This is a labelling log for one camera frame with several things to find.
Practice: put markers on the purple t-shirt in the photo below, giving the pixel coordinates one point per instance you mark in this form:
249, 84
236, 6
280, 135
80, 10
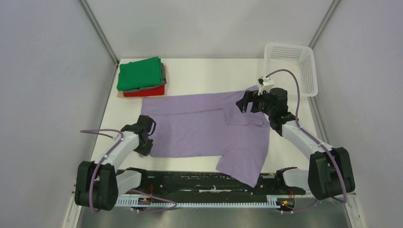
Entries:
210, 125

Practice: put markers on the aluminium frame rails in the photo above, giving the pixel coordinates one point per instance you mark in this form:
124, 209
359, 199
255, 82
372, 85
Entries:
306, 213

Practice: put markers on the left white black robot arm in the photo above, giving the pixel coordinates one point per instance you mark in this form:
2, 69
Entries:
100, 182

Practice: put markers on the white perforated plastic basket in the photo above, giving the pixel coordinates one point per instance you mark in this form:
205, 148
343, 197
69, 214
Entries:
298, 66

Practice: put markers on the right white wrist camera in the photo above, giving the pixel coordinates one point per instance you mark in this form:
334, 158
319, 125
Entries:
265, 85

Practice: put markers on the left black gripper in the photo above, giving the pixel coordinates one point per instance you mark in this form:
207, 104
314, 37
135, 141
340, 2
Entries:
146, 152

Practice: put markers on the green folded t-shirt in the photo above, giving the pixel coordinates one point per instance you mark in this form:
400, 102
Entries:
139, 74

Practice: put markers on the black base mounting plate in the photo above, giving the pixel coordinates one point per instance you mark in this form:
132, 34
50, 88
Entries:
211, 187

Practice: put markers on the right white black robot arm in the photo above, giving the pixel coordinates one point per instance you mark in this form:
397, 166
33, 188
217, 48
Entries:
330, 172

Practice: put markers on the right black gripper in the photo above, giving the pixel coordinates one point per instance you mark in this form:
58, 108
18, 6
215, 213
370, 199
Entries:
251, 97

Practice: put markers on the beige folded t-shirt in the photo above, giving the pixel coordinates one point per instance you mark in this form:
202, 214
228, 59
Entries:
120, 94

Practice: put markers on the white slotted cable duct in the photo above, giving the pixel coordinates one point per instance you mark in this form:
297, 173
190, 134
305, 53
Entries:
141, 201

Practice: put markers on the red folded t-shirt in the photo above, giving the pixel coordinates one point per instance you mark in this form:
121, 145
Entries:
155, 91

